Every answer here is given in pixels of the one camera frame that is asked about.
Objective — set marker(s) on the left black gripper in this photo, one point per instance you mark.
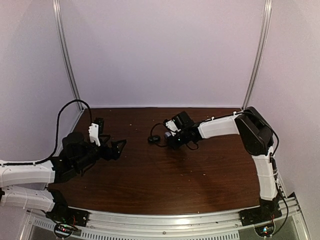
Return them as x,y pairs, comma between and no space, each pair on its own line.
114,153

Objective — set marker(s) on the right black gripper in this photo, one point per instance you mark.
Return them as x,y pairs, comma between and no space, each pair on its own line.
174,144

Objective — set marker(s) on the black earbud charging case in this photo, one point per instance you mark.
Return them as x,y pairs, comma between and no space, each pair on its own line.
154,139

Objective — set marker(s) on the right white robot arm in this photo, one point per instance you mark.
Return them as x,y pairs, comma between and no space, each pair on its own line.
257,136

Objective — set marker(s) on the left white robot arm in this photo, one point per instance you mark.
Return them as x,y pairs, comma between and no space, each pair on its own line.
77,157

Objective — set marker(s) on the left circuit board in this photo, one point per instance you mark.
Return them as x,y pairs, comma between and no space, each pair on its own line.
63,230

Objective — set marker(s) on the circuit board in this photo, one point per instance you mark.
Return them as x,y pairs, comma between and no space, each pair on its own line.
63,230
265,231

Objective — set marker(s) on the right circuit board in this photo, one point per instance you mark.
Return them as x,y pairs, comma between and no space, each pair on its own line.
265,231

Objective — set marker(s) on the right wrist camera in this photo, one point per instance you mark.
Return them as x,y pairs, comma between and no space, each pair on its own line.
171,126

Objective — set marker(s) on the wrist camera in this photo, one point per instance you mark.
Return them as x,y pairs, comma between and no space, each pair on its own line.
95,130
171,126

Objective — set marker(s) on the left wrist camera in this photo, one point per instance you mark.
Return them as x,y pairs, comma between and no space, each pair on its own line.
95,130

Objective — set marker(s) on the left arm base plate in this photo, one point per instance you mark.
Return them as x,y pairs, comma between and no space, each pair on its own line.
68,215

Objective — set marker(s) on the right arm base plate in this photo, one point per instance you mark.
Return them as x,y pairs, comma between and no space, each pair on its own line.
253,216

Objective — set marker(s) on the front aluminium rail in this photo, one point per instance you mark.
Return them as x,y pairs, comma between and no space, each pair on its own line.
221,225

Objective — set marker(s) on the left aluminium frame post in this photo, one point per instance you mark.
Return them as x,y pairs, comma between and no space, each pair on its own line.
57,11

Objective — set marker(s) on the aluminium frame post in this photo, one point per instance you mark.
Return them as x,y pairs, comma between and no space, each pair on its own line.
57,11
263,36

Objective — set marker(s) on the right aluminium frame post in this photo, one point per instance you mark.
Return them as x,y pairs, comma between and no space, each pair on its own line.
263,36

